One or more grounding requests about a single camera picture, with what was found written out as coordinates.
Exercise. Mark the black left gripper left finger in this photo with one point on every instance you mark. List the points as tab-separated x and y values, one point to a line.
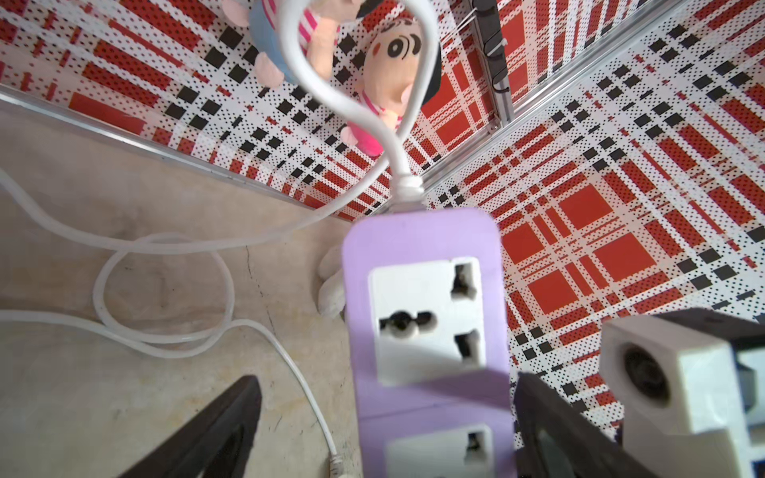
215	443

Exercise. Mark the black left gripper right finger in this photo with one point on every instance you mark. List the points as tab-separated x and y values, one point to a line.
559	442

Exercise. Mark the purple power strip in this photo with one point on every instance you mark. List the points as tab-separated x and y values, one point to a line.
427	327

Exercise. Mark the pink skirt hanging doll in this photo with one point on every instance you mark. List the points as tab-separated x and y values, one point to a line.
389	73

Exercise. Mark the blue shorts hanging doll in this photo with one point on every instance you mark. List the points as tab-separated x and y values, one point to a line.
316	33

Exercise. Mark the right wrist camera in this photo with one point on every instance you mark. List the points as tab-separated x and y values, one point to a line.
692	386

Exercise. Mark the black hook rail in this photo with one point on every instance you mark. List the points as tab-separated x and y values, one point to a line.
492	44

